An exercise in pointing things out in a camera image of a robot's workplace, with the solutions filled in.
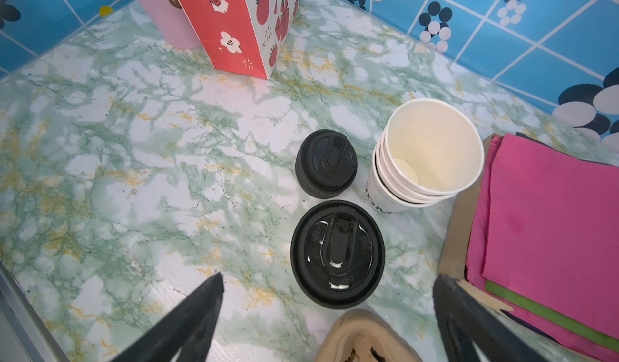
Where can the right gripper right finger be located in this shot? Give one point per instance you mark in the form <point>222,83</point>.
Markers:
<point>467,328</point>

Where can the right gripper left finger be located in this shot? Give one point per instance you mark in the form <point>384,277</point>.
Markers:
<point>186,332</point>

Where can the black cup lid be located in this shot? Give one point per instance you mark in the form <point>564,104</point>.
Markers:
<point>337,254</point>

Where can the cardboard napkin box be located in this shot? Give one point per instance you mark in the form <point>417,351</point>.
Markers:
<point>459,236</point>

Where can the stack of cardboard cup carriers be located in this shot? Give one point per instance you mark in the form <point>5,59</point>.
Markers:
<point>361,335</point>

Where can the pink napkin stack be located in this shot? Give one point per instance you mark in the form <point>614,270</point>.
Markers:
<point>546,236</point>

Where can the stack of white paper cups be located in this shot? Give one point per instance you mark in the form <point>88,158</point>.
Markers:
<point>428,152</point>

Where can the stack of black lids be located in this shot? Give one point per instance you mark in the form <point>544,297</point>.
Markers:
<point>326,164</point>

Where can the red white paper bag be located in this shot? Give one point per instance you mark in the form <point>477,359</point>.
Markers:
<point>242,36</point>

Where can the pink utensil cup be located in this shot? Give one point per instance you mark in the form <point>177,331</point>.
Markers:
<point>171,22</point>

